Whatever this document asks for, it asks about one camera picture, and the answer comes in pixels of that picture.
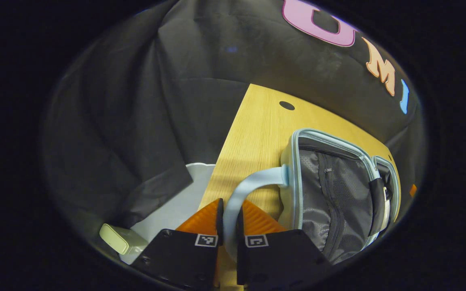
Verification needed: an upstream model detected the white plastic object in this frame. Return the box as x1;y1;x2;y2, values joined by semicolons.
120;162;216;265

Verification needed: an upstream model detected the black backdrop cloth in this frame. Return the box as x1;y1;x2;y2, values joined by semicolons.
43;0;424;243

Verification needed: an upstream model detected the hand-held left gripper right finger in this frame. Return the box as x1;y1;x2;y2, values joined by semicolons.
236;199;333;287

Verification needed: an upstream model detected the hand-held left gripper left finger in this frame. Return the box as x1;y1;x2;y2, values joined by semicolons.
131;197;225;289

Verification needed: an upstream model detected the cream rectangular box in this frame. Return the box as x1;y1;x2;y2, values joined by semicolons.
99;223;149;255

